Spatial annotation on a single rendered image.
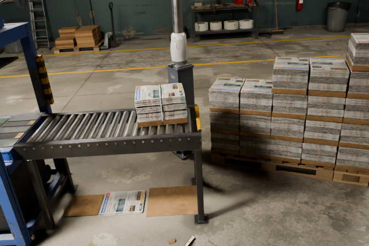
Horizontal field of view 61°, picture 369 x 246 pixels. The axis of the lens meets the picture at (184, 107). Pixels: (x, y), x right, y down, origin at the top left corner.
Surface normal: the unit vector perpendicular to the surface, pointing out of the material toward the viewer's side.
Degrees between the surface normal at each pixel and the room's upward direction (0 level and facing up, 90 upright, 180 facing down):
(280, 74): 90
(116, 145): 90
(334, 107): 89
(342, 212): 0
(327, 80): 90
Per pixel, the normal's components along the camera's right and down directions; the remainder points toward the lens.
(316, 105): -0.33, 0.40
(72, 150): 0.02, 0.41
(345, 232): -0.06, -0.91
